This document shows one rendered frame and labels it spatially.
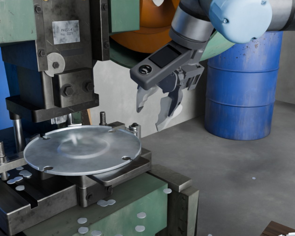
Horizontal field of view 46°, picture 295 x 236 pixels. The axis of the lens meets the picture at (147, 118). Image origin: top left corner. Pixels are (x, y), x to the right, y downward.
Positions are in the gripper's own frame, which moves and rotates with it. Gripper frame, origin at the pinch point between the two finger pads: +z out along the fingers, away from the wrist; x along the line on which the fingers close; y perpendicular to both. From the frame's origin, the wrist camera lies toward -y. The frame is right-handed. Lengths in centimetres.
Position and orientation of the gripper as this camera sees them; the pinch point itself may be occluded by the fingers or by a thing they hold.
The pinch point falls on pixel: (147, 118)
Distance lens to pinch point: 74.8
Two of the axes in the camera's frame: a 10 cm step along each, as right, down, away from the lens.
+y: 6.8, -2.5, 6.9
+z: -3.1, 7.6, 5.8
